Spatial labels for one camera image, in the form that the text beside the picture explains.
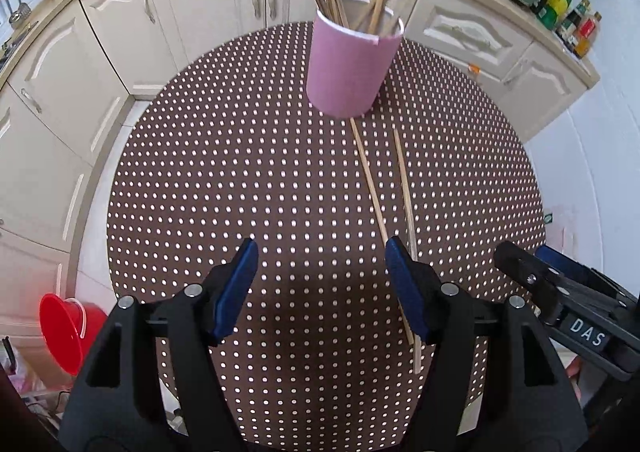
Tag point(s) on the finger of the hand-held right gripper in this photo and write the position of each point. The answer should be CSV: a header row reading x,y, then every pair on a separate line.
x,y
530,282
565,262

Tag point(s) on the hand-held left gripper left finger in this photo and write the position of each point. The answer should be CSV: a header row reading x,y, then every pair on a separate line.
x,y
235,287

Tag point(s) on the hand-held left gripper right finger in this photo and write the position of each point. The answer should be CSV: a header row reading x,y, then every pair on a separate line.
x,y
407,287

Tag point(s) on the pink cup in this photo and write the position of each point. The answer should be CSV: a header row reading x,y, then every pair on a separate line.
x,y
345,76

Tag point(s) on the brown polka dot tablecloth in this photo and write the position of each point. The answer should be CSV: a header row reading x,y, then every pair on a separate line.
x,y
225,182

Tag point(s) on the red plastic bucket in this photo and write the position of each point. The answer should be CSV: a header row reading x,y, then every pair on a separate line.
x,y
62,332

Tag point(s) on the red orange sauce bottle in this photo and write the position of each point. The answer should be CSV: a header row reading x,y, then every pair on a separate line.
x,y
586,34

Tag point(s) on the small dark capped bottle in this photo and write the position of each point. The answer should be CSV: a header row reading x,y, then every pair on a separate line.
x,y
571,24

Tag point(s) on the pink plastic bag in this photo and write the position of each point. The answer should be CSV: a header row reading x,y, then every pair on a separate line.
x,y
15,377

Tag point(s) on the metal ladle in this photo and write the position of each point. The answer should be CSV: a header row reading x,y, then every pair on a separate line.
x,y
17,11

